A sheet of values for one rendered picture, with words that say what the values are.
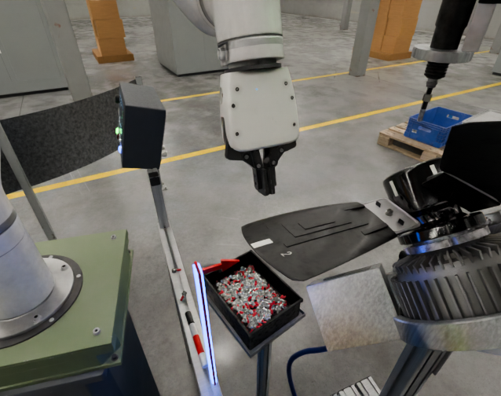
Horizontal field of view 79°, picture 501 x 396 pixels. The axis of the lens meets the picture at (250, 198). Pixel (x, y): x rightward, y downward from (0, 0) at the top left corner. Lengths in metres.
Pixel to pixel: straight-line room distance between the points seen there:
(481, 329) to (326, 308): 0.26
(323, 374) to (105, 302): 1.24
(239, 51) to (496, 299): 0.50
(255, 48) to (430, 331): 0.48
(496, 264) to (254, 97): 0.43
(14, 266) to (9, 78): 5.87
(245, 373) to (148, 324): 0.59
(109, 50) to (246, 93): 8.11
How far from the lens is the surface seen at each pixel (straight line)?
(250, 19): 0.40
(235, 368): 1.69
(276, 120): 0.42
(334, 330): 0.68
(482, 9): 0.48
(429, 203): 0.61
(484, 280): 0.57
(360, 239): 0.51
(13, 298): 0.70
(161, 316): 1.90
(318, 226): 0.52
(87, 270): 0.77
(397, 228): 0.57
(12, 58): 6.39
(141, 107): 0.92
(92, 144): 2.26
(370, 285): 0.64
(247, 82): 0.40
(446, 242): 0.60
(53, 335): 0.69
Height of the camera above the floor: 1.52
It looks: 35 degrees down
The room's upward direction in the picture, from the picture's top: straight up
